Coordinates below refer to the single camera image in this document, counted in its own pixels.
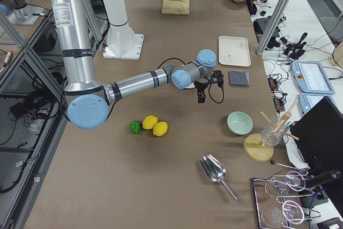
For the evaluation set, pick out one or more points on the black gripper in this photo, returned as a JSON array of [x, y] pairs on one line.
[[201, 86]]

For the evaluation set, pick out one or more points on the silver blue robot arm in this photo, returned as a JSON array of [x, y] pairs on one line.
[[88, 99]]

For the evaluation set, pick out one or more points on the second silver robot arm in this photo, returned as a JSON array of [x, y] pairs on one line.
[[18, 12]]

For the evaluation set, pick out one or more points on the white rabbit tray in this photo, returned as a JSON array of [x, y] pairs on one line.
[[234, 51]]

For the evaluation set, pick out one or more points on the black framed mirror tray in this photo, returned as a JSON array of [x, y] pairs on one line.
[[260, 197]]

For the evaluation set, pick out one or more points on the white round plate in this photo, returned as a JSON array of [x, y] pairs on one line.
[[190, 86]]

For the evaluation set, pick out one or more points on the grey folded cloth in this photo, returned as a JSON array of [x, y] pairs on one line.
[[238, 78]]

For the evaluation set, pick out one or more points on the green ceramic bowl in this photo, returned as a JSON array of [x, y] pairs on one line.
[[239, 123]]

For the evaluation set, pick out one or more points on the lower yellow lemon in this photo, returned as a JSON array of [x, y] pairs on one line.
[[160, 128]]

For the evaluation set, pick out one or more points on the yellow lemon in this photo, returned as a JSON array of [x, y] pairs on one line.
[[160, 128], [149, 122]]

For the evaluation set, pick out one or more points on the upper yellow lemon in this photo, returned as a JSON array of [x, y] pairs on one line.
[[149, 122]]

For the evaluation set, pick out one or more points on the green lime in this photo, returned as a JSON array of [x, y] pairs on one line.
[[135, 127]]

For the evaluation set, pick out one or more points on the wooden cup rack stand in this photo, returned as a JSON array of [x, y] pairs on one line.
[[254, 146]]

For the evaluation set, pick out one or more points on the crystal glass on rack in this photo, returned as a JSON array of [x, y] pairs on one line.
[[274, 132]]

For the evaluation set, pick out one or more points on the metal ice scoop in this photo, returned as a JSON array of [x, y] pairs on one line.
[[215, 171]]

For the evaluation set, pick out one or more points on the wooden cutting board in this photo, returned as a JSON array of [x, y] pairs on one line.
[[176, 7]]

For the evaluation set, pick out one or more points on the blue teach pendant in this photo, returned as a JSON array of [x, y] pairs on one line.
[[309, 100], [311, 78]]

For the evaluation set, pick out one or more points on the black monitor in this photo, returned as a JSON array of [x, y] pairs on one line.
[[320, 136]]

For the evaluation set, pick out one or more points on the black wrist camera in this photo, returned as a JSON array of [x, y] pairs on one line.
[[217, 78]]

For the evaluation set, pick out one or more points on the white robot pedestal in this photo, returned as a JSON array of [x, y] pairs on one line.
[[122, 42]]

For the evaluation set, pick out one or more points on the aluminium frame post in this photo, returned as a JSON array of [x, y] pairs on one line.
[[275, 17]]

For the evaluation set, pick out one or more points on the wire glass holder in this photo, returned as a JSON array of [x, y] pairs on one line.
[[287, 211]]

